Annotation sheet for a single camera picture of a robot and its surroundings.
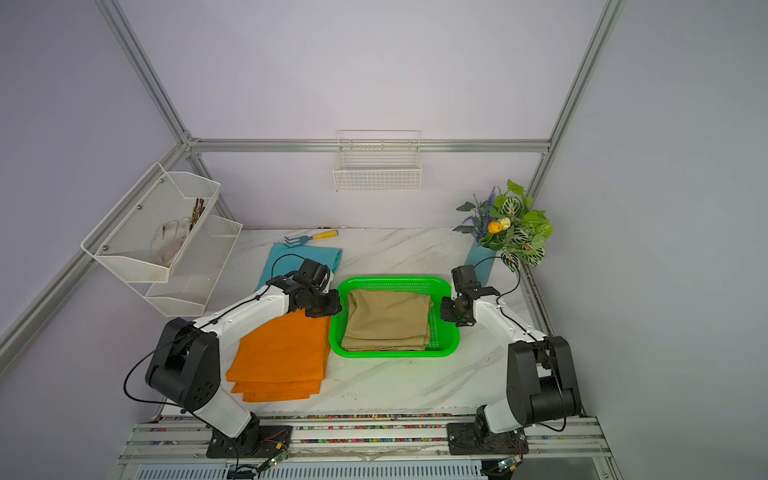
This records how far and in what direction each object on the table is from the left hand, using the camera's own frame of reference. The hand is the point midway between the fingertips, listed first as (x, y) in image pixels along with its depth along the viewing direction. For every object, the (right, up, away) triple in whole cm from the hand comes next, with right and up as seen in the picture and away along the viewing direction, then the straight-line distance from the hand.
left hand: (340, 312), depth 89 cm
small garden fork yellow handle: (-23, +23, +28) cm, 43 cm away
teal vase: (+42, +16, -2) cm, 45 cm away
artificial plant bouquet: (+46, +26, -14) cm, 54 cm away
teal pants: (-11, +16, -15) cm, 25 cm away
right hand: (+34, -2, +3) cm, 34 cm away
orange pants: (-15, -13, -4) cm, 20 cm away
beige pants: (+13, -3, +2) cm, 14 cm away
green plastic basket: (+31, -6, -4) cm, 31 cm away
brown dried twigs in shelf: (-38, +30, -7) cm, 49 cm away
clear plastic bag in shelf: (-44, +22, -10) cm, 50 cm away
